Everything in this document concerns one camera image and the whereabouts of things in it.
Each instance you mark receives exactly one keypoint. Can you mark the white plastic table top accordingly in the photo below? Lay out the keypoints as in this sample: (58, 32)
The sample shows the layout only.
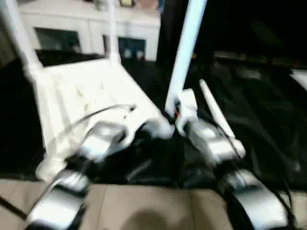
(81, 91)

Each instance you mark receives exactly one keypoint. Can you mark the white plastic table leg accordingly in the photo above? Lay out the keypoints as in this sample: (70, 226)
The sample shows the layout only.
(216, 110)
(113, 33)
(187, 48)
(21, 33)

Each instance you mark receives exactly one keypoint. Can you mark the black fabric backdrop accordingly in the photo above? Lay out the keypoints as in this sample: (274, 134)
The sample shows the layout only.
(240, 24)

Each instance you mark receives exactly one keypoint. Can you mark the silver metal rod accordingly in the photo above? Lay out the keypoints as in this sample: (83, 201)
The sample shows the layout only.
(259, 60)

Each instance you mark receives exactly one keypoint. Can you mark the white glass-door cabinet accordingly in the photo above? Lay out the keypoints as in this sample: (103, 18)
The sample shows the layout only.
(81, 19)

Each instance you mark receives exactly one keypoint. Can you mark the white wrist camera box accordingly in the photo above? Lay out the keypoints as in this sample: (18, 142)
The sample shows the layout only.
(186, 112)
(128, 132)

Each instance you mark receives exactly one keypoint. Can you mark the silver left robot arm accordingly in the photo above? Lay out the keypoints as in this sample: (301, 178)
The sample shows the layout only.
(81, 163)

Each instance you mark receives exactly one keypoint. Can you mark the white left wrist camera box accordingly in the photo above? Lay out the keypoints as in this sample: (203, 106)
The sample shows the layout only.
(128, 132)

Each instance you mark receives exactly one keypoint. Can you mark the small yellow label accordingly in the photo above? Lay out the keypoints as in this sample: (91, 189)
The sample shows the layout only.
(193, 56)

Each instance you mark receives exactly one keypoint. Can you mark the black table mat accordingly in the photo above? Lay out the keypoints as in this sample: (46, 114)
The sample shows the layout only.
(268, 124)

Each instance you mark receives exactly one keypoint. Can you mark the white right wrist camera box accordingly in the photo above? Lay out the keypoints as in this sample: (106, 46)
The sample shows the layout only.
(186, 112)

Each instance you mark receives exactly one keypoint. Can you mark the white flat board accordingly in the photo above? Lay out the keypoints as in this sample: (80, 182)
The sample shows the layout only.
(300, 79)

